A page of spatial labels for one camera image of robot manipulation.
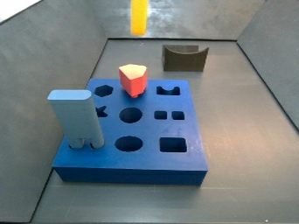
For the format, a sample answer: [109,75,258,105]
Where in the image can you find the blue shape-sorting board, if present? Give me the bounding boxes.
[52,79,209,186]

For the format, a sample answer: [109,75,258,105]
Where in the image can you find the black curved holder stand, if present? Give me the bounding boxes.
[163,45,210,72]

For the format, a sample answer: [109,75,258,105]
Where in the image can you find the yellow double-square peg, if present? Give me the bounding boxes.
[131,0,149,35]

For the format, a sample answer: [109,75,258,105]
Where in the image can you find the red pentagon peg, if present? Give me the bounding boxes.
[119,64,147,98]

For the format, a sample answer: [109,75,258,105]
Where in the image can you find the light blue tall peg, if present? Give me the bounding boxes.
[47,89,105,149]

